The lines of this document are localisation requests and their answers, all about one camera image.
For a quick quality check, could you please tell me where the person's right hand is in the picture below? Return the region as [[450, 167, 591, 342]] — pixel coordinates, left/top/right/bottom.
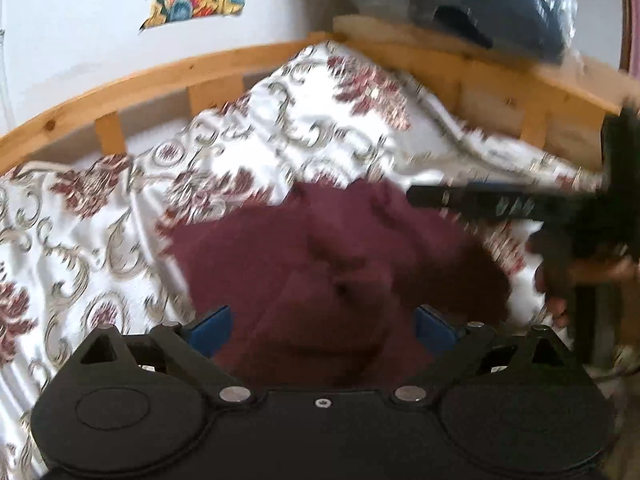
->
[[535, 257, 639, 334]]

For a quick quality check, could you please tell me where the maroon knit sweater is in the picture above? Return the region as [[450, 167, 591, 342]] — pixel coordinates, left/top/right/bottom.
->
[[168, 181, 510, 388]]

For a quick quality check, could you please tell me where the floral satin bedspread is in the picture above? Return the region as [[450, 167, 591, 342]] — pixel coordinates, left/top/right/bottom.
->
[[1, 44, 600, 479]]

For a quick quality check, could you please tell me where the wooden bed frame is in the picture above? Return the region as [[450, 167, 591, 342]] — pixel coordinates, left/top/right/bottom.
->
[[1, 15, 639, 171]]

